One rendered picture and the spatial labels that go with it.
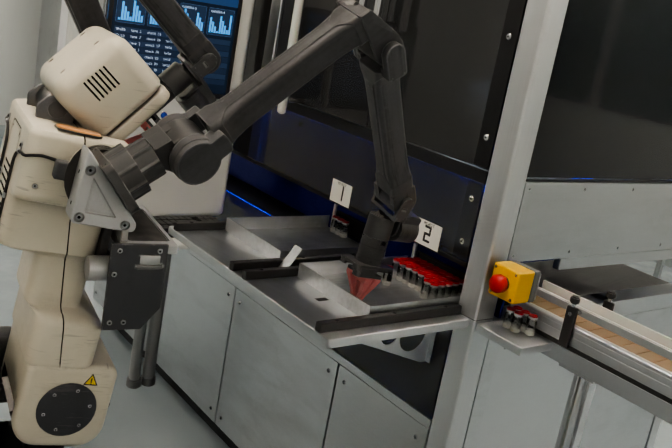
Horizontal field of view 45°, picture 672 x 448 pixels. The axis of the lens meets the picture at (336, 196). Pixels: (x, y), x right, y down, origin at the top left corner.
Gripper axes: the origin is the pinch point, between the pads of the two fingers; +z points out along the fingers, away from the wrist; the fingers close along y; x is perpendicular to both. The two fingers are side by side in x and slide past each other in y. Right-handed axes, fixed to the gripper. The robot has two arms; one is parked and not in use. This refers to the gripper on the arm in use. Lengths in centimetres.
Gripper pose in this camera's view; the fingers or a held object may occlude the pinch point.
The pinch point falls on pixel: (354, 301)
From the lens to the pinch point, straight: 173.8
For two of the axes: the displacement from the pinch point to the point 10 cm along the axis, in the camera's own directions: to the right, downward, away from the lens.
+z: -3.0, 9.4, 1.4
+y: 7.5, 1.4, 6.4
